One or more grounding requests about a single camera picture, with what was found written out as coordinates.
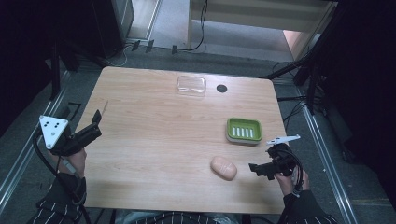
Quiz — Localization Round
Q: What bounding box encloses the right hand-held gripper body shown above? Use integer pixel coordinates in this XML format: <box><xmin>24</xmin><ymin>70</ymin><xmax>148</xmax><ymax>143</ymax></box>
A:
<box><xmin>265</xmin><ymin>133</ymin><xmax>301</xmax><ymax>181</ymax></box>

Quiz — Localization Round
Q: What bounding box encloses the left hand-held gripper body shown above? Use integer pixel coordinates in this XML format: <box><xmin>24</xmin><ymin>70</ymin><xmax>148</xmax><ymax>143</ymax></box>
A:
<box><xmin>38</xmin><ymin>115</ymin><xmax>103</xmax><ymax>157</ymax></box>

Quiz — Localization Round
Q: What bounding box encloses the pink soap bar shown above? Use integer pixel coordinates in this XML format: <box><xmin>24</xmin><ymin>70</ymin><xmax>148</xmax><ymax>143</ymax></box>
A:
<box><xmin>209</xmin><ymin>155</ymin><xmax>238</xmax><ymax>182</ymax></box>

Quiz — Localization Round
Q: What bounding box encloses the green soap dish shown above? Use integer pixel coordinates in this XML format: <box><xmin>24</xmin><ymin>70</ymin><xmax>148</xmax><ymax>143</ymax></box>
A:
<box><xmin>225</xmin><ymin>117</ymin><xmax>263</xmax><ymax>146</ymax></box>

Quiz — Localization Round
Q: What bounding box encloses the person's right hand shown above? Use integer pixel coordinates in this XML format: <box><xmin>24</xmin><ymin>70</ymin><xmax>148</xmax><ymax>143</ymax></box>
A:
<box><xmin>274</xmin><ymin>169</ymin><xmax>311</xmax><ymax>197</ymax></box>

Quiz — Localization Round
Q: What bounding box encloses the person's left hand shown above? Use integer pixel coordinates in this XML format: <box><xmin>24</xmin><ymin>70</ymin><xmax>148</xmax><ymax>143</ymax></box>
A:
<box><xmin>57</xmin><ymin>147</ymin><xmax>88</xmax><ymax>179</ymax></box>

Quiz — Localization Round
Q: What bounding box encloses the black metal stand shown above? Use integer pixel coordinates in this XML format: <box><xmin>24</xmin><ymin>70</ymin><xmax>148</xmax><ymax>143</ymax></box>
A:
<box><xmin>46</xmin><ymin>36</ymin><xmax>108</xmax><ymax>101</ymax></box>
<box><xmin>258</xmin><ymin>6</ymin><xmax>340</xmax><ymax>116</ymax></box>

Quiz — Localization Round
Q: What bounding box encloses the dark cabinet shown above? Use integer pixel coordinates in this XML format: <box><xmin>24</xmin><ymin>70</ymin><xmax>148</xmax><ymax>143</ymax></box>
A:
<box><xmin>89</xmin><ymin>0</ymin><xmax>135</xmax><ymax>60</ymax></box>

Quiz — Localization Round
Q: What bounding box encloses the person's torso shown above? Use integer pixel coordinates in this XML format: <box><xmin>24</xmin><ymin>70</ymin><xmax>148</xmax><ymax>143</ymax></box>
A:
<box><xmin>114</xmin><ymin>210</ymin><xmax>245</xmax><ymax>224</ymax></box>

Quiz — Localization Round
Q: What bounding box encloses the clear plastic container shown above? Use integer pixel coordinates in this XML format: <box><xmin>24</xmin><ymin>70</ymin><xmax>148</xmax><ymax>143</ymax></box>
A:
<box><xmin>176</xmin><ymin>75</ymin><xmax>207</xmax><ymax>98</ymax></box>

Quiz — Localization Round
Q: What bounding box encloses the white wooden shelf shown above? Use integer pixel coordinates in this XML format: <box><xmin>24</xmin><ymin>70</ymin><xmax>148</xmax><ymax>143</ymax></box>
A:
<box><xmin>186</xmin><ymin>0</ymin><xmax>340</xmax><ymax>62</ymax></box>

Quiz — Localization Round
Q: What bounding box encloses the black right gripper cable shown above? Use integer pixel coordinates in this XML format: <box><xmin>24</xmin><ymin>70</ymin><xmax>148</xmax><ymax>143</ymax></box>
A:
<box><xmin>279</xmin><ymin>148</ymin><xmax>304</xmax><ymax>195</ymax></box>

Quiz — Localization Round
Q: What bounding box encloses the aluminium floor rail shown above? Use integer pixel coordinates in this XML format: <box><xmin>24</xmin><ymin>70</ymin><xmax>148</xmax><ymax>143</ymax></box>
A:
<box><xmin>0</xmin><ymin>70</ymin><xmax>73</xmax><ymax>206</ymax></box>
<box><xmin>292</xmin><ymin>83</ymin><xmax>359</xmax><ymax>224</ymax></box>

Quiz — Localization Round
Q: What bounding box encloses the white floor cable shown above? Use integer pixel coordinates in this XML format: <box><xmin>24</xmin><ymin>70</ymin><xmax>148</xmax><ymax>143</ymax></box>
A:
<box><xmin>104</xmin><ymin>43</ymin><xmax>135</xmax><ymax>68</ymax></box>

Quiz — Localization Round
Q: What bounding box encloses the black hanging cable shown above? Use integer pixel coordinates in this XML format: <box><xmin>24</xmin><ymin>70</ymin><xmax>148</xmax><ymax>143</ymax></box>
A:
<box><xmin>178</xmin><ymin>0</ymin><xmax>209</xmax><ymax>53</ymax></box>

